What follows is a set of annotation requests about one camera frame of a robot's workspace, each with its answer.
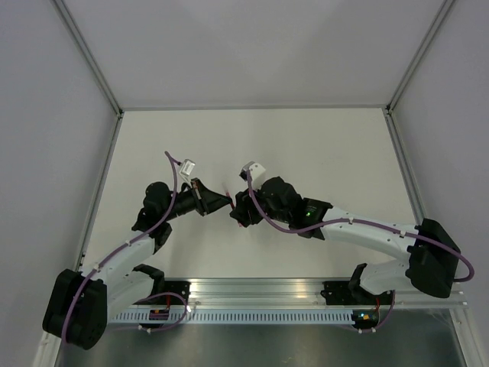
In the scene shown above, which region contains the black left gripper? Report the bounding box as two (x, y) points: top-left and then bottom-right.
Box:
(162, 178), (232, 222)

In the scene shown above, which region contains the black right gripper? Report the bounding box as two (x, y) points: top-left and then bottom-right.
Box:
(230, 178), (290, 228)

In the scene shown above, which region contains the red gel pen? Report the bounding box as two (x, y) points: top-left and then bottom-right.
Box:
(222, 182), (243, 228)

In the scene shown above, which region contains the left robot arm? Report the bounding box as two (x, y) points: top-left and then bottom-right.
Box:
(42, 179), (232, 350)

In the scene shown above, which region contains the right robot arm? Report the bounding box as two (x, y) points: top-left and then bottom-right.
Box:
(230, 177), (461, 304)

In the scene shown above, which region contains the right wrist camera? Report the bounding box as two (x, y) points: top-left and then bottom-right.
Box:
(239, 161), (266, 190)

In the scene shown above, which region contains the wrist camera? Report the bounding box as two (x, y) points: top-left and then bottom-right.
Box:
(179, 159), (196, 182)
(239, 161), (266, 190)

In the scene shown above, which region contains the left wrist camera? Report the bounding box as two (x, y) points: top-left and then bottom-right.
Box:
(179, 159), (196, 182)

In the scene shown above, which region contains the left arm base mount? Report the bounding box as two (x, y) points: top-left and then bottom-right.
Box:
(132, 264), (191, 309)

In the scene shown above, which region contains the aluminium mounting rail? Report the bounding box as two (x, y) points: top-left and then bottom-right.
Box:
(170, 278), (468, 309)

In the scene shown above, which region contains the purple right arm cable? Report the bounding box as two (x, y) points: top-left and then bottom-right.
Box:
(246, 170), (477, 282)

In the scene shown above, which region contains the left aluminium frame post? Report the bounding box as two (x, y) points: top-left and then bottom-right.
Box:
(50, 0), (124, 118)

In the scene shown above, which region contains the aluminium frame post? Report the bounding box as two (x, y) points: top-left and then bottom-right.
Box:
(50, 0), (124, 118)
(384, 0), (457, 115)

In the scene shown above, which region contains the white slotted cable duct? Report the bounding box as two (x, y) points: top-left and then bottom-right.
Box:
(110, 308), (354, 326)

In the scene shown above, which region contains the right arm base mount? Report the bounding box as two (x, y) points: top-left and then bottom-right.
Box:
(320, 263), (376, 306)

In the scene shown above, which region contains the right aluminium frame post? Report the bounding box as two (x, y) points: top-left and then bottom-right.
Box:
(384, 0), (457, 115)

